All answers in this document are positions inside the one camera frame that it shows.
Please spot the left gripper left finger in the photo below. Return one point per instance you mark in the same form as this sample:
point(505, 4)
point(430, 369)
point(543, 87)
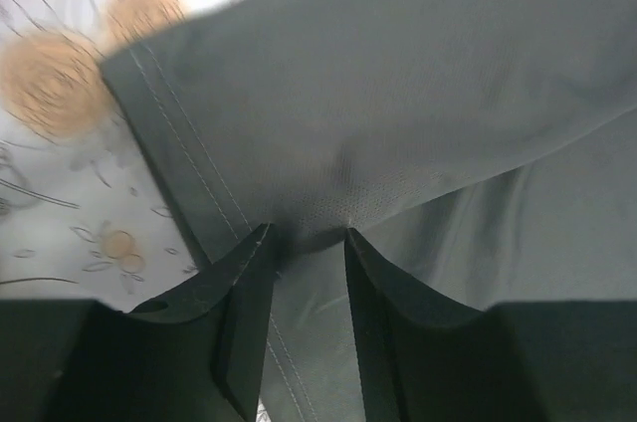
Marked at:
point(193, 353)

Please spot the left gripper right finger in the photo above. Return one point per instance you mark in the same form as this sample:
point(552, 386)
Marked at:
point(425, 357)

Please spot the dark grey t shirt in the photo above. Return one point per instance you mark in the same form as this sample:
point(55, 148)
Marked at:
point(487, 147)

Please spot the floral patterned table mat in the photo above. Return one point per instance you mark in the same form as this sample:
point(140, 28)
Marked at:
point(80, 214)

